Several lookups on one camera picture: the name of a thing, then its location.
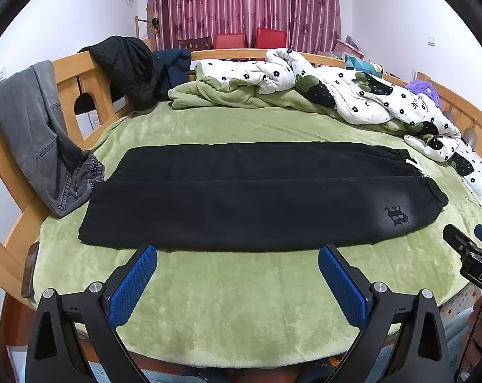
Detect black pants with white stripe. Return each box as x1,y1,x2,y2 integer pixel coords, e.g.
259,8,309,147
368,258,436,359
79,142,449,252

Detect purple fluffy item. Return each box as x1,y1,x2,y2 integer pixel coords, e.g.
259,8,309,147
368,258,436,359
405,79,441,108

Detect white floral comforter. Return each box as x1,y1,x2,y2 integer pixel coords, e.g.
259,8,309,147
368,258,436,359
195,49,482,206

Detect teal pillow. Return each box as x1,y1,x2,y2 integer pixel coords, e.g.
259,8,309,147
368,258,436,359
343,54,384,78

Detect grey denim jeans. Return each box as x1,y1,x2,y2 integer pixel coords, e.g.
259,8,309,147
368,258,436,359
0,61,105,217

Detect black jacket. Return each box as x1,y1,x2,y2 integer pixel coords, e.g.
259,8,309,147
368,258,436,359
80,35,160,111

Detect navy blue garment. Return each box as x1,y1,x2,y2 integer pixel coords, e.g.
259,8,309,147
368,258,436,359
152,49,191,100

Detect dark wooden chair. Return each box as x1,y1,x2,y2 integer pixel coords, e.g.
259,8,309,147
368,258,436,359
177,36,212,51

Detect wooden coat rack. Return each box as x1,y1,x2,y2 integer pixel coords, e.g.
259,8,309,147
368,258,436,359
134,3,159,50

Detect left red chair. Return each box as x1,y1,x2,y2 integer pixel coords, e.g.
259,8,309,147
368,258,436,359
213,33,247,49

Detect maroon patterned curtain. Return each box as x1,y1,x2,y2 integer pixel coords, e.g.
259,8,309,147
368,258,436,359
148,0,340,53

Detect wooden bed frame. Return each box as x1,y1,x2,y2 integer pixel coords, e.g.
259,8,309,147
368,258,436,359
0,47,482,308

